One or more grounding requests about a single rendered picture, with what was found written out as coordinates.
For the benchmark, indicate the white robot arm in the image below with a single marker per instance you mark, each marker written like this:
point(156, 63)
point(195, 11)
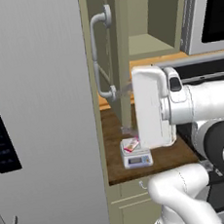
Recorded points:
point(211, 103)

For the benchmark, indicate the grey fridge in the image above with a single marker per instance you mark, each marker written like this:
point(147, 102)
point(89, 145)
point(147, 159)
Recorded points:
point(41, 108)

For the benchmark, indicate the silver microwave oven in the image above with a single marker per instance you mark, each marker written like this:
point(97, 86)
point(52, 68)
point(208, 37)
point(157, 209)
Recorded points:
point(204, 12)

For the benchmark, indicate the white digital scale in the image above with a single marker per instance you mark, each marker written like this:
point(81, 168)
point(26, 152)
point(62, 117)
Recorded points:
point(137, 160)

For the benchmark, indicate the pink and white bar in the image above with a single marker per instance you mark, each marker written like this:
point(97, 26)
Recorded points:
point(131, 145)

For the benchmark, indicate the olive wall cabinet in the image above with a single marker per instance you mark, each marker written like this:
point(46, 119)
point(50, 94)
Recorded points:
point(149, 43)

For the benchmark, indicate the olive drawer front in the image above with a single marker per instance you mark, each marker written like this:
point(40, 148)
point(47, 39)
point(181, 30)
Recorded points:
point(130, 188)

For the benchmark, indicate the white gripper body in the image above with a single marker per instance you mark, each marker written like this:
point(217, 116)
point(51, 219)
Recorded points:
point(151, 110)

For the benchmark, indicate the olive base cabinet door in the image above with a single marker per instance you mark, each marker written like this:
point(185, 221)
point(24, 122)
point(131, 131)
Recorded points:
point(138, 219)

